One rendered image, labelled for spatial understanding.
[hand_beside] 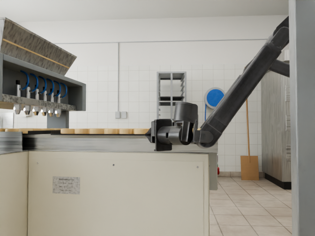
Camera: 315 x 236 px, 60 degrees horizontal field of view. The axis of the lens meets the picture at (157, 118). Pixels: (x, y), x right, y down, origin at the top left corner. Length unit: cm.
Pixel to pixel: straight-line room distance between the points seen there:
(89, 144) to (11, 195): 32
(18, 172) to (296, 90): 102
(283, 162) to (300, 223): 418
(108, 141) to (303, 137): 85
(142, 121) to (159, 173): 422
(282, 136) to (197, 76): 188
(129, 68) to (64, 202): 439
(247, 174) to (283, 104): 141
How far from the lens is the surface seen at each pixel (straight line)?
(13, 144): 116
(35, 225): 121
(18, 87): 122
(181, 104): 81
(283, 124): 442
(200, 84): 522
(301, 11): 28
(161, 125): 88
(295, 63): 27
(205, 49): 537
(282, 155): 444
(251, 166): 509
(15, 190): 114
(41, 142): 116
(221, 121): 81
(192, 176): 98
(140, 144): 100
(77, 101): 161
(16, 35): 123
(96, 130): 102
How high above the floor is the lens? 93
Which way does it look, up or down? 2 degrees up
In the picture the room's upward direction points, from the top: straight up
